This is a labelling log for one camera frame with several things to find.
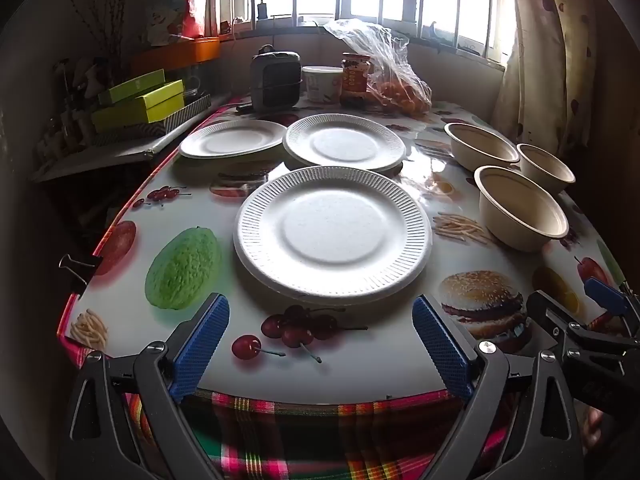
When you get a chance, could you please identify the fruit print tablecloth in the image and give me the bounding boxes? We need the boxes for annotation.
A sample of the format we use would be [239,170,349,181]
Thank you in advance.
[57,97,636,406]

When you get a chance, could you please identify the white plastic tub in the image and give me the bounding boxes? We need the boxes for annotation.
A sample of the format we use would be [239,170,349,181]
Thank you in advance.
[301,66,344,103]

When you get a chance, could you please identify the striped box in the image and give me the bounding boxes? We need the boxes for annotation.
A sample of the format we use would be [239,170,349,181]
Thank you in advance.
[95,92,212,147]

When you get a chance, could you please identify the white rolled tube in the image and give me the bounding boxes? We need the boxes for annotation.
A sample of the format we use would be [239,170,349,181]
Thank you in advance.
[145,92,233,161]

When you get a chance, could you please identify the small grey heater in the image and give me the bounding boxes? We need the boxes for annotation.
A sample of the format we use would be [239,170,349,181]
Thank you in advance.
[250,46,304,111]

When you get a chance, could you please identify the black binder clip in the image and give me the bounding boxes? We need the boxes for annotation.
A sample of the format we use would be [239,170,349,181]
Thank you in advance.
[58,254,103,293]

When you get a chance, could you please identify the orange box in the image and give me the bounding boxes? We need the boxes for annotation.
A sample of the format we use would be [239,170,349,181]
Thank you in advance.
[132,36,221,73]

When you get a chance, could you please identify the green box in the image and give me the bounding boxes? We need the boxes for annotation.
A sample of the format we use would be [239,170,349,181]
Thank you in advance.
[91,80,186,131]
[97,69,166,106]

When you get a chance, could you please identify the clear plastic bag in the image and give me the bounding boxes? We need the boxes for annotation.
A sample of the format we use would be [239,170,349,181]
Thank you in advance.
[324,18,433,117]

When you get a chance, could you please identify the pile of oranges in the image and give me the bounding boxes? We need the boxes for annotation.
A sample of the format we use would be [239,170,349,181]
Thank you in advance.
[377,80,432,115]

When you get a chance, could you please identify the dried branches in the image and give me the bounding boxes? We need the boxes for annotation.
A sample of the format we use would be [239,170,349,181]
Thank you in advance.
[60,0,136,71]

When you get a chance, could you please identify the white ribbed paper plate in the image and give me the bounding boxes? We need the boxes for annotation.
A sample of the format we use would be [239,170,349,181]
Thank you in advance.
[233,165,433,306]
[179,120,287,160]
[282,113,407,171]

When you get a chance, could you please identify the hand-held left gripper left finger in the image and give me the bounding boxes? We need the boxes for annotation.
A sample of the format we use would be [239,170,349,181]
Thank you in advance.
[59,292,231,480]

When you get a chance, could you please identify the patterned curtain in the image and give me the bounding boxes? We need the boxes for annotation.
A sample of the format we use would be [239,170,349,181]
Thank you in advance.
[492,0,601,161]

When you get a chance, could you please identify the beige paper bowl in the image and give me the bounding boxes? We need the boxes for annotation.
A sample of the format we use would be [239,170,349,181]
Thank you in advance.
[444,122,521,172]
[516,143,577,195]
[474,165,570,253]

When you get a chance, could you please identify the glass jar with red label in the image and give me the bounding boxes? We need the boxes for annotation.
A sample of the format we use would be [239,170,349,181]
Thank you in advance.
[341,52,373,107]

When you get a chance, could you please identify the grey flat board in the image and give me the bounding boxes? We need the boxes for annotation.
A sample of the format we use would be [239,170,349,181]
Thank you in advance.
[35,130,166,182]

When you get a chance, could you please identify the colourful printed box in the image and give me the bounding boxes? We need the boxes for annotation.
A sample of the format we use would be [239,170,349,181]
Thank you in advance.
[142,0,193,43]

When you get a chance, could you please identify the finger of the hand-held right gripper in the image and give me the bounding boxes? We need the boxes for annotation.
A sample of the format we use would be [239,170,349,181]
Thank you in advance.
[584,277,640,333]
[526,290,583,356]

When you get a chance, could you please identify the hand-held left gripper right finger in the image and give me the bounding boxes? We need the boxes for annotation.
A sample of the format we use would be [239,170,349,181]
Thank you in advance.
[411,295,586,480]

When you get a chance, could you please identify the plaid cloth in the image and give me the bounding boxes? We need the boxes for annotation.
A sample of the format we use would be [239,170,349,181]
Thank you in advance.
[60,350,551,480]

